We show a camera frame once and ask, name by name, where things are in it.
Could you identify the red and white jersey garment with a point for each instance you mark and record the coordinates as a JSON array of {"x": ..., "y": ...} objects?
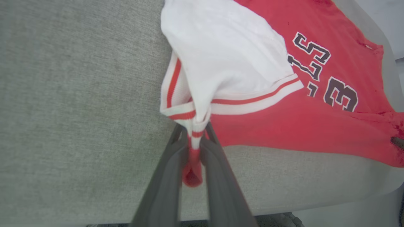
[{"x": 284, "y": 119}]

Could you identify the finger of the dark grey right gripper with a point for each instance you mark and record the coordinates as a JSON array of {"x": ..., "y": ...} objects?
[{"x": 399, "y": 142}]

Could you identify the grey fabric sofa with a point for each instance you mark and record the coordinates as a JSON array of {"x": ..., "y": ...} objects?
[{"x": 79, "y": 110}]

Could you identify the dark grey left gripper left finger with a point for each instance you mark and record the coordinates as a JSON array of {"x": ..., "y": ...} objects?
[{"x": 162, "y": 192}]

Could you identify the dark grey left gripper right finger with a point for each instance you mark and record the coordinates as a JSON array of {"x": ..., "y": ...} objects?
[{"x": 222, "y": 192}]

